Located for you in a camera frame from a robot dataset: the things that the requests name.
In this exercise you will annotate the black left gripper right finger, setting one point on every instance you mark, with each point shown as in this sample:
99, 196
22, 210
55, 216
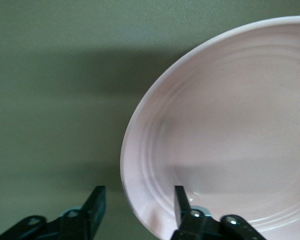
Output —
181, 202

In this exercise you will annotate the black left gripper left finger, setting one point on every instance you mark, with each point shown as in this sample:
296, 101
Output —
95, 207

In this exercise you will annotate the pink plate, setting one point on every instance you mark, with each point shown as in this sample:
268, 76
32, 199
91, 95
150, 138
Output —
227, 112

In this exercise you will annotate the brown table cover cloth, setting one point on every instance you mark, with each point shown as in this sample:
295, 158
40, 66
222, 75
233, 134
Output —
52, 100

